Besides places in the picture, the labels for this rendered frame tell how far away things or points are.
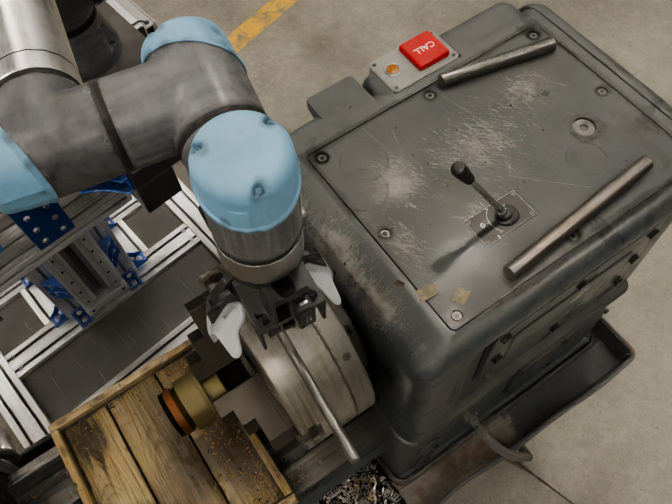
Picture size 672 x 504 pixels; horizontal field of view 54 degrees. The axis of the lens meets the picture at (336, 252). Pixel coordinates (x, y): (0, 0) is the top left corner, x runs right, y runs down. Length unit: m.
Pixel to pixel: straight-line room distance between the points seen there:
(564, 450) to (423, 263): 1.36
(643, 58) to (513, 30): 1.92
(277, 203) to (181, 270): 1.71
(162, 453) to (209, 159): 0.86
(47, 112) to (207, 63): 0.12
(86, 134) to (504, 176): 0.65
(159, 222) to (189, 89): 1.77
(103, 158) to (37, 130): 0.05
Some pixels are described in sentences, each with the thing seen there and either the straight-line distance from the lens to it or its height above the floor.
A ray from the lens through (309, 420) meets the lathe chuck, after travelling 0.95.
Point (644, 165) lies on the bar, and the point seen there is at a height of 1.28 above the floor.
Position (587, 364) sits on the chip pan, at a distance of 1.69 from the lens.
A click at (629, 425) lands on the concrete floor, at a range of 2.27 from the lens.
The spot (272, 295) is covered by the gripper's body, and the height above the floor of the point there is 1.55.
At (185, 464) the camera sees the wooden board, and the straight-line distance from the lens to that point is 1.24.
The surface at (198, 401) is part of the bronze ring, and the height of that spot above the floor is 1.12.
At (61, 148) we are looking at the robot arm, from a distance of 0.53.
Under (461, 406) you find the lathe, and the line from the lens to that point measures 1.26.
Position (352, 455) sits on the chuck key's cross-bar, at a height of 1.33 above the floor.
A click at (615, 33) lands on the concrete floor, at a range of 3.17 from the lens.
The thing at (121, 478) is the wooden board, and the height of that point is 0.89.
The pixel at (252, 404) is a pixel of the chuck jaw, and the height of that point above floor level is 1.11.
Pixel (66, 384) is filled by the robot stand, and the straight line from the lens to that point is 2.13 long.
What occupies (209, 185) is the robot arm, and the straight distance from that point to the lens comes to 0.45.
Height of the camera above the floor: 2.07
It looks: 61 degrees down
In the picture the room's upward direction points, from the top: 5 degrees counter-clockwise
